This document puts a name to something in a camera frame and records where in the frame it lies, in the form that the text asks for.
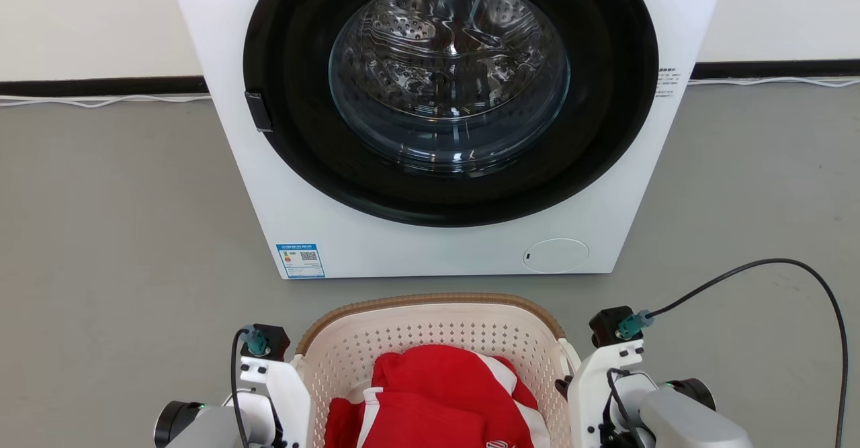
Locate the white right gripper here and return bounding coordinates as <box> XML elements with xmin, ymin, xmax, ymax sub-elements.
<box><xmin>556</xmin><ymin>339</ymin><xmax>656</xmax><ymax>448</ymax></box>

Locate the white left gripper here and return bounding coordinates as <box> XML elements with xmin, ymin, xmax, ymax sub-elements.
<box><xmin>239</xmin><ymin>357</ymin><xmax>312</xmax><ymax>448</ymax></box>

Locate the cream perforated laundry basket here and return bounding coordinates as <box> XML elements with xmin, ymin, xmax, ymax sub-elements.
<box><xmin>294</xmin><ymin>293</ymin><xmax>583</xmax><ymax>448</ymax></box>

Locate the red and white garment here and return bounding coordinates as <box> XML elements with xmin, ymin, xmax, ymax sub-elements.
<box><xmin>325</xmin><ymin>345</ymin><xmax>552</xmax><ymax>448</ymax></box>

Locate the round white filter cover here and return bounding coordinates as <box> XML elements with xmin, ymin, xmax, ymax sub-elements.
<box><xmin>523</xmin><ymin>238</ymin><xmax>591</xmax><ymax>275</ymax></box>

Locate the blue energy label sticker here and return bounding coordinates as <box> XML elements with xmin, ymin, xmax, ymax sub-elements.
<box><xmin>276</xmin><ymin>243</ymin><xmax>327</xmax><ymax>279</ymax></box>

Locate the white front-load washing machine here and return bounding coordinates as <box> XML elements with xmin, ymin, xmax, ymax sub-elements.
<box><xmin>166</xmin><ymin>0</ymin><xmax>731</xmax><ymax>281</ymax></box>

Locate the small printed text sticker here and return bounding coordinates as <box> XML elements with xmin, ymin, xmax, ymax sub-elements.
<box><xmin>655</xmin><ymin>66</ymin><xmax>680</xmax><ymax>99</ymax></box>

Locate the black round washer door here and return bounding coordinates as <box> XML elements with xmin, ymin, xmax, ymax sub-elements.
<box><xmin>243</xmin><ymin>0</ymin><xmax>660</xmax><ymax>228</ymax></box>

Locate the short black right gripper cable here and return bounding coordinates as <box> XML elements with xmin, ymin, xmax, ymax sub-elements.
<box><xmin>605</xmin><ymin>367</ymin><xmax>640</xmax><ymax>448</ymax></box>

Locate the black left camera cable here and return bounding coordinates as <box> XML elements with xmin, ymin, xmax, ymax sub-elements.
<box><xmin>230</xmin><ymin>325</ymin><xmax>271</xmax><ymax>448</ymax></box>

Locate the long black right camera cable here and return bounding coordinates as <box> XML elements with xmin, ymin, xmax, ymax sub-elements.
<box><xmin>617</xmin><ymin>258</ymin><xmax>849</xmax><ymax>448</ymax></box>

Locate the black door latch handle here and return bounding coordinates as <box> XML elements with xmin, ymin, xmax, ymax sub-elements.
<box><xmin>245</xmin><ymin>91</ymin><xmax>274</xmax><ymax>133</ymax></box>

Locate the white floor cable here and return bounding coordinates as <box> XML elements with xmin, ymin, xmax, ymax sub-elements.
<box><xmin>687</xmin><ymin>75</ymin><xmax>860</xmax><ymax>89</ymax></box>
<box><xmin>0</xmin><ymin>93</ymin><xmax>213</xmax><ymax>109</ymax></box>

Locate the black wall baseboard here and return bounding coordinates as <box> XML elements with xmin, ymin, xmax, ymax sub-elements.
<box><xmin>0</xmin><ymin>59</ymin><xmax>860</xmax><ymax>98</ymax></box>

